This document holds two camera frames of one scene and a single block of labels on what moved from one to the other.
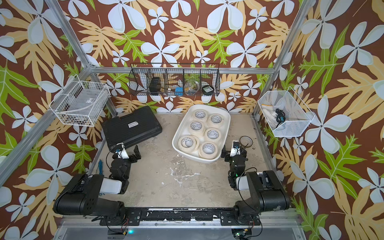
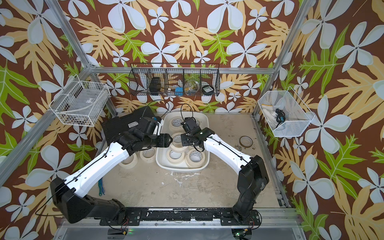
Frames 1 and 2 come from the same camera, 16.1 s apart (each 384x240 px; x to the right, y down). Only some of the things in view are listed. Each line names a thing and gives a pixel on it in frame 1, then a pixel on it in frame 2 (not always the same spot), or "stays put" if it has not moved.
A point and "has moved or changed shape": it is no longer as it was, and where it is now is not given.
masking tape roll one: x=189 y=143 has moved or changed shape
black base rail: x=228 y=216 stays put
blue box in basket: x=179 y=91 stays put
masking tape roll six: x=216 y=120 -> x=195 y=159
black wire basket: x=175 y=79 stays put
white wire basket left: x=80 y=102 stays put
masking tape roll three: x=196 y=128 has moved or changed shape
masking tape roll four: x=211 y=139 has moved or changed shape
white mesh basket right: x=285 y=113 stays put
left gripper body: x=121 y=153 -> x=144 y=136
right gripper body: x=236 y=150 -> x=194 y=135
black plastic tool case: x=131 y=127 stays put
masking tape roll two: x=205 y=155 -> x=148 y=155
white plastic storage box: x=201 y=132 has moved or changed shape
